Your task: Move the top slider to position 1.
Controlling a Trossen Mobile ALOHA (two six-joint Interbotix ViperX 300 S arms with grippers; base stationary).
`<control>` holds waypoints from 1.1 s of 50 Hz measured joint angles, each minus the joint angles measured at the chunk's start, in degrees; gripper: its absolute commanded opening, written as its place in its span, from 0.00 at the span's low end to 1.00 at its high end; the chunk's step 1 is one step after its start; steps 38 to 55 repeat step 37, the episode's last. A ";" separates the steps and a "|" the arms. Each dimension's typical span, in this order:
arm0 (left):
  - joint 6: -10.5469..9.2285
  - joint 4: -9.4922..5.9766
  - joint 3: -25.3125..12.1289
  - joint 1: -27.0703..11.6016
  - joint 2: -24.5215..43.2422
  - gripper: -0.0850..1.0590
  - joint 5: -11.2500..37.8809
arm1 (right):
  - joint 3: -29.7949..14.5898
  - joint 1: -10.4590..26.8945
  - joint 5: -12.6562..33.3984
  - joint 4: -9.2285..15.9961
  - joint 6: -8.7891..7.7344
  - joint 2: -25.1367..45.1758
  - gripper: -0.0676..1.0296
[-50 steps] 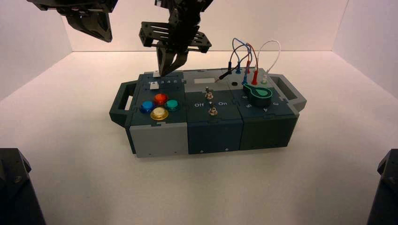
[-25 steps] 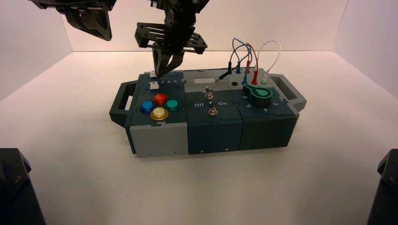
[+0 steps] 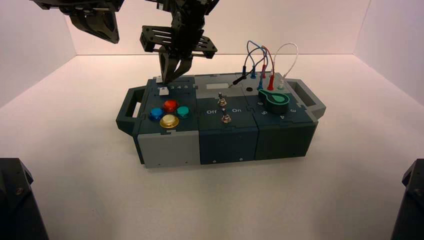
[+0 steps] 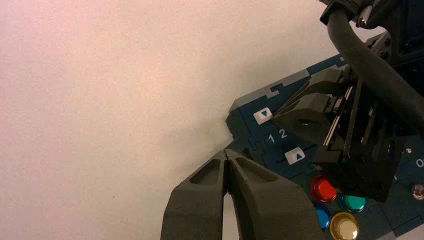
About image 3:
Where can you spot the yellow round push button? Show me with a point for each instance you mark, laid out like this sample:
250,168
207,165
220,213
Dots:
169,121

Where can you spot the red round push button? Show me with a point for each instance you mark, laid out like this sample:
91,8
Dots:
170,105

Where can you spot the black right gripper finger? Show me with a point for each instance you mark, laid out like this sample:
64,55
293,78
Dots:
166,68
184,68

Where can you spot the green round push button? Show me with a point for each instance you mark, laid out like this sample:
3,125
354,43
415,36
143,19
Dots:
182,112

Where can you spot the metal toggle switch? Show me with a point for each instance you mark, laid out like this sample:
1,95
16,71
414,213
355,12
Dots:
226,117
220,99

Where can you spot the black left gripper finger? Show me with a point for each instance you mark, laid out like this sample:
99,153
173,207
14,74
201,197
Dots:
99,28

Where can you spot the green rotary dial knob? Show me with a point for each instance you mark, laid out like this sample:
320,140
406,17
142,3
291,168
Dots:
274,102

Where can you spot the blue round push button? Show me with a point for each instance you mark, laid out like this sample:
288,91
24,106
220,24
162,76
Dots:
156,114

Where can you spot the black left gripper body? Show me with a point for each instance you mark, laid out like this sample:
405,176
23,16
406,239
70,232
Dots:
86,6

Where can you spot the grey and teal control box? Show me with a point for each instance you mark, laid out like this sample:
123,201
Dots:
228,142

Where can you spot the white slider knob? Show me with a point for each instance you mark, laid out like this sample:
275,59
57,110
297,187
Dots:
158,80
163,91

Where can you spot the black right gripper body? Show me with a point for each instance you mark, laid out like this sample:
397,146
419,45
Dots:
187,39

